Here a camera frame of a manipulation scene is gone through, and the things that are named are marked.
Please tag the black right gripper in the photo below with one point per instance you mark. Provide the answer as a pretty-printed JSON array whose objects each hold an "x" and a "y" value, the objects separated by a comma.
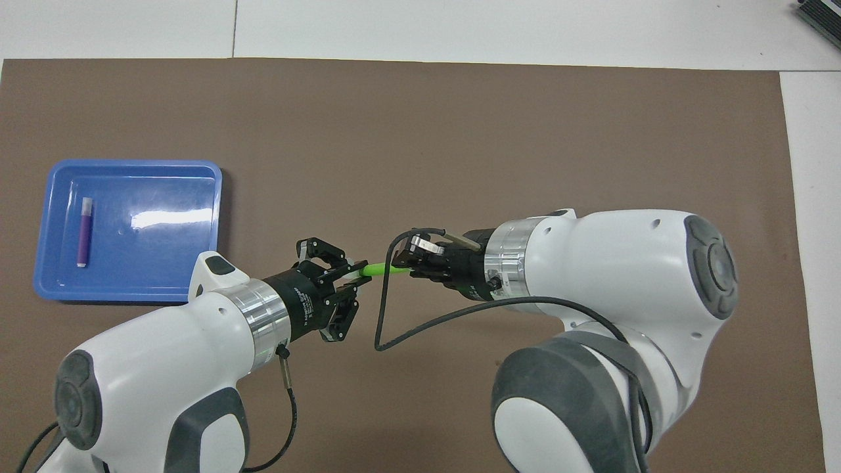
[{"x": 473, "y": 269}]

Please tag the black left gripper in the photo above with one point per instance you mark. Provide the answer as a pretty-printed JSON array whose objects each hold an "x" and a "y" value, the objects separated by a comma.
[{"x": 302, "y": 302}]

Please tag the green highlighter pen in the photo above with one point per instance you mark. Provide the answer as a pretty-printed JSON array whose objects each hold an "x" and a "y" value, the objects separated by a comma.
[{"x": 384, "y": 268}]

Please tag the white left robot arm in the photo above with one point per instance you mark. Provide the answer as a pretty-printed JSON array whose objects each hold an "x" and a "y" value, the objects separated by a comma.
[{"x": 164, "y": 341}]

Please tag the brown table mat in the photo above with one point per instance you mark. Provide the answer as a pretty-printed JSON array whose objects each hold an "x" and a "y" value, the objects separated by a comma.
[{"x": 420, "y": 105}]

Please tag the blue plastic tray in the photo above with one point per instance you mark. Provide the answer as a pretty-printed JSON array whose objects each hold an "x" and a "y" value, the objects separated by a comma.
[{"x": 158, "y": 184}]

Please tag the purple highlighter pen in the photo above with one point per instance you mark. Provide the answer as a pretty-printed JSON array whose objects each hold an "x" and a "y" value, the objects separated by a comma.
[{"x": 83, "y": 236}]

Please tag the grey ribbed device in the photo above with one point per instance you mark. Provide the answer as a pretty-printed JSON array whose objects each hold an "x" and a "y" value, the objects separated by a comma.
[{"x": 821, "y": 14}]

